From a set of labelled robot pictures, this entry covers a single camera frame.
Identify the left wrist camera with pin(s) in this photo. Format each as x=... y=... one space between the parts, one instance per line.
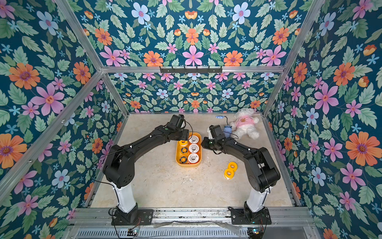
x=176 y=122

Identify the black hook rail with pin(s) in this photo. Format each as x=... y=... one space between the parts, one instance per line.
x=186 y=70

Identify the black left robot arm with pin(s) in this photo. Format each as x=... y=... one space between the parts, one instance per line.
x=119 y=167

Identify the white perforated vent panel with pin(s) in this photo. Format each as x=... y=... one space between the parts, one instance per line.
x=163 y=233

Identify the yellow plastic storage box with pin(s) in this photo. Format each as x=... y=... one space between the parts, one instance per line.
x=178 y=152

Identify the black yellow sealing tape roll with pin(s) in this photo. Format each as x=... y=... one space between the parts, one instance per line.
x=184 y=150
x=183 y=160

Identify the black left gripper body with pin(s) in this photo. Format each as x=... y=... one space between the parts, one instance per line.
x=181 y=135

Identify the green circuit board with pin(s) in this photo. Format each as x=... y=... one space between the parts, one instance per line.
x=133 y=232

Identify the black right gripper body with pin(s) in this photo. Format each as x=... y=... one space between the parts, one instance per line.
x=207 y=145

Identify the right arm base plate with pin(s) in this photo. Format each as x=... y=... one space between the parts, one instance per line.
x=247 y=217

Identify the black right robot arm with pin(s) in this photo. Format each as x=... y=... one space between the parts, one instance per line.
x=262 y=172

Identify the orange white sealing tape roll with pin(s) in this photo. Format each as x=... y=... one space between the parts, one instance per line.
x=194 y=148
x=194 y=139
x=193 y=158

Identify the white plush bear pink shirt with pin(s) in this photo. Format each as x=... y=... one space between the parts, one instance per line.
x=244 y=123

